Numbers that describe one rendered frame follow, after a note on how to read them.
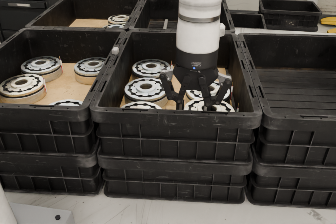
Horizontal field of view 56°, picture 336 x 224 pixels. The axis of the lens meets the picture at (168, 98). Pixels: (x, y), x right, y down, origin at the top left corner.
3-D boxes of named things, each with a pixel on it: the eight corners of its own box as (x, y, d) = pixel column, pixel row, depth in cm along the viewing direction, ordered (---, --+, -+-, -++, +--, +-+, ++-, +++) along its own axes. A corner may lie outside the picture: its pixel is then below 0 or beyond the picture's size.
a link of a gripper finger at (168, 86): (166, 67, 61) (179, 92, 63) (158, 70, 61) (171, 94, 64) (163, 73, 58) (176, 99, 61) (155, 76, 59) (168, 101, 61)
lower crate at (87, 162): (101, 201, 66) (94, 159, 60) (-36, 194, 68) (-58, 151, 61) (132, 99, 100) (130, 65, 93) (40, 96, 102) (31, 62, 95)
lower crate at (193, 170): (246, 209, 64) (255, 166, 58) (101, 201, 66) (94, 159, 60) (228, 103, 98) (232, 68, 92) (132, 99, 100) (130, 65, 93)
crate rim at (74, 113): (88, 122, 55) (86, 111, 54) (-76, 115, 57) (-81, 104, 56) (128, 38, 89) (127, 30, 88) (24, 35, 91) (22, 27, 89)
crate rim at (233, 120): (262, 129, 53) (265, 118, 52) (88, 122, 55) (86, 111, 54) (235, 40, 87) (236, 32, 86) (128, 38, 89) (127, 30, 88)
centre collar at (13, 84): (28, 89, 74) (27, 87, 73) (7, 89, 74) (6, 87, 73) (35, 79, 78) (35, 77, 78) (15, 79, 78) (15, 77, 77)
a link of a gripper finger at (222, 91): (227, 79, 57) (210, 102, 60) (235, 84, 57) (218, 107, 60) (227, 72, 59) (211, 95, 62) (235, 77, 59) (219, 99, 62)
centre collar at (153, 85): (156, 94, 72) (156, 91, 72) (134, 93, 72) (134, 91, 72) (157, 83, 76) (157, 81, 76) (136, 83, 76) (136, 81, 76)
